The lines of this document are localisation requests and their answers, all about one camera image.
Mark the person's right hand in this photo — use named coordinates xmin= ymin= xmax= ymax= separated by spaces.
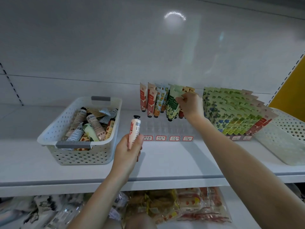
xmin=175 ymin=91 xmax=206 ymax=123

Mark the person's left hand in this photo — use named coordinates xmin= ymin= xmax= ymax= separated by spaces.
xmin=111 ymin=133 xmax=145 ymax=184

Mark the green white leaf hand cream tube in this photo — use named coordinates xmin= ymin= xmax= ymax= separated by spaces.
xmin=166 ymin=85 xmax=186 ymax=121

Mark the white red-label hand cream tube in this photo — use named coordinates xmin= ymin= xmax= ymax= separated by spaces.
xmin=128 ymin=115 xmax=142 ymax=151

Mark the white perforated plastic basket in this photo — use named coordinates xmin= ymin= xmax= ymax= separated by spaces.
xmin=255 ymin=108 xmax=305 ymax=166
xmin=37 ymin=96 xmax=123 ymax=165

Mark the row of hand cream tubes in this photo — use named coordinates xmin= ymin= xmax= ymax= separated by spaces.
xmin=139 ymin=82 xmax=278 ymax=136

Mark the pile of pale hand cream tubes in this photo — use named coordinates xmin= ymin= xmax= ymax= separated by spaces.
xmin=66 ymin=107 xmax=118 ymax=143

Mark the white metal shelf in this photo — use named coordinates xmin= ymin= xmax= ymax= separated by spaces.
xmin=0 ymin=0 xmax=305 ymax=229

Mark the person's right forearm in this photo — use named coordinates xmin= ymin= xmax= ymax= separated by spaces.
xmin=193 ymin=116 xmax=305 ymax=229

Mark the person's left forearm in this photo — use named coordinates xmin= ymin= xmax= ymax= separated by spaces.
xmin=69 ymin=174 xmax=134 ymax=229

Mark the person's right leg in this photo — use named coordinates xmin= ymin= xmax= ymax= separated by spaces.
xmin=125 ymin=213 xmax=158 ymax=229

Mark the clear divider tray with labels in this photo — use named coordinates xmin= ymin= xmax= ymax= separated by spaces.
xmin=143 ymin=135 xmax=253 ymax=142

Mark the pile of snack packets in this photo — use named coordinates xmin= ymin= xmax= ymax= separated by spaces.
xmin=0 ymin=187 xmax=232 ymax=229

